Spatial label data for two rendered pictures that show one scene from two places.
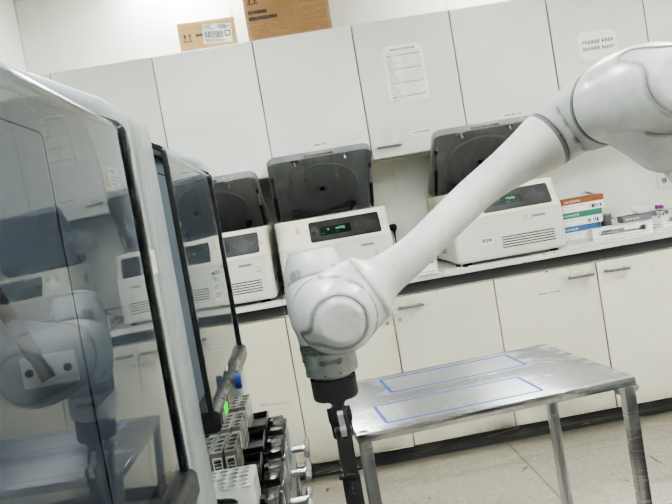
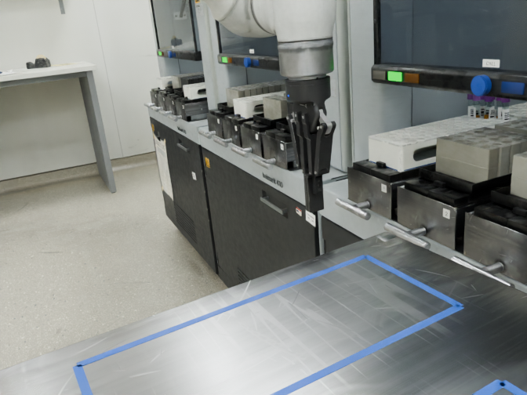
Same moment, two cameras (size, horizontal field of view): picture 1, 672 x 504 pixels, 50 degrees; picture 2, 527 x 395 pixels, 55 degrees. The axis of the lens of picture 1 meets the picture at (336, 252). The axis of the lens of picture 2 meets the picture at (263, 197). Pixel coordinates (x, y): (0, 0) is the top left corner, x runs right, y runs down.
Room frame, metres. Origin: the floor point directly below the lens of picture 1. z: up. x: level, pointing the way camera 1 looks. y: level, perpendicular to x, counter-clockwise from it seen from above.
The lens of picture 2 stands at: (1.94, -0.34, 1.10)
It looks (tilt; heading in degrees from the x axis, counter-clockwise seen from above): 20 degrees down; 160
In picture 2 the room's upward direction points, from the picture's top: 6 degrees counter-clockwise
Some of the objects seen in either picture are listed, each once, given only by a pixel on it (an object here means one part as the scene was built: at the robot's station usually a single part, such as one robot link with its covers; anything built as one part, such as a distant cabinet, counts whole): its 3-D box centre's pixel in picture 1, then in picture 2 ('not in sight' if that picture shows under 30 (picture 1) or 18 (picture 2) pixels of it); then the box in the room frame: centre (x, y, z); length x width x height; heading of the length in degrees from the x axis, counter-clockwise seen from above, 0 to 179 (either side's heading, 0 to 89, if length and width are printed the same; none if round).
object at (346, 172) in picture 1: (328, 218); not in sight; (3.78, 0.01, 1.24); 0.62 x 0.56 x 0.69; 3
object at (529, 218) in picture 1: (487, 190); not in sight; (3.83, -0.84, 1.25); 0.62 x 0.56 x 0.69; 2
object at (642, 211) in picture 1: (642, 215); not in sight; (3.97, -1.69, 0.97); 0.24 x 0.12 x 0.13; 82
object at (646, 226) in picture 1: (619, 230); not in sight; (3.68, -1.44, 0.93); 0.30 x 0.10 x 0.06; 85
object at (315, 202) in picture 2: not in sight; (314, 192); (1.18, 0.04, 0.80); 0.03 x 0.01 x 0.07; 93
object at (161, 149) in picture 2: not in sight; (161, 165); (-0.58, 0.06, 0.43); 0.27 x 0.02 x 0.36; 3
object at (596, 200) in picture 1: (579, 201); not in sight; (4.00, -1.37, 1.10); 0.24 x 0.13 x 0.10; 91
